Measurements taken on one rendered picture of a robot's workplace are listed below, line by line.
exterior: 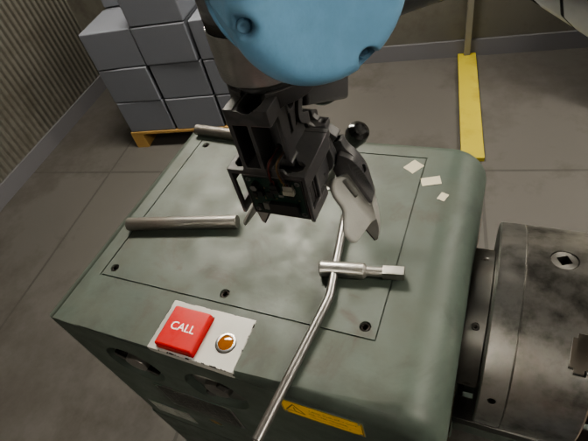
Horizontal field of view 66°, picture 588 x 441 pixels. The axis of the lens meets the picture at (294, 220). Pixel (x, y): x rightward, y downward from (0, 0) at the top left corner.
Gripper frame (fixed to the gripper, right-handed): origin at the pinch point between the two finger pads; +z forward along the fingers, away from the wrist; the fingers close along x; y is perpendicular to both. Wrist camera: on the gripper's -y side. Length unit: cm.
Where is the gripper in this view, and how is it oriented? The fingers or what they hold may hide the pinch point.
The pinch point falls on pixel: (319, 222)
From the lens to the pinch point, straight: 50.2
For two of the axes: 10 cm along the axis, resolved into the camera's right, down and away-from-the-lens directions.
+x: 9.1, 1.4, -3.8
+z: 2.0, 6.7, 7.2
